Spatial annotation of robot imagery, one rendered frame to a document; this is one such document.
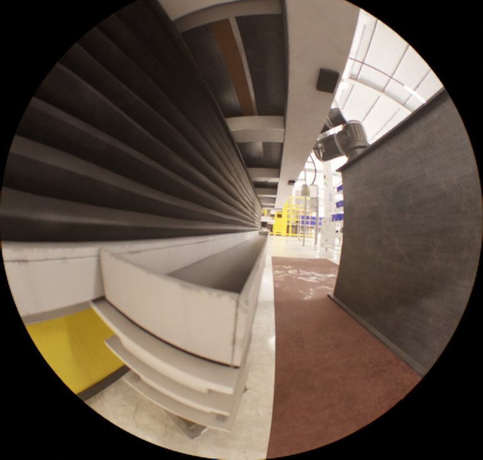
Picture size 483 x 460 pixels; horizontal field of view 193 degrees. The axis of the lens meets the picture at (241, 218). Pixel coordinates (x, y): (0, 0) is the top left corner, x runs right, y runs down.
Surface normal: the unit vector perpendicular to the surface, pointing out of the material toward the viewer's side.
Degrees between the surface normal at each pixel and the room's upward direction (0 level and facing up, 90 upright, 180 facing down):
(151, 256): 90
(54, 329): 90
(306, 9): 180
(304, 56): 180
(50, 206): 38
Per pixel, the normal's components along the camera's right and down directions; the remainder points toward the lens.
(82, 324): 0.98, 0.07
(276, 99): -0.07, 1.00
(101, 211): 0.66, -0.75
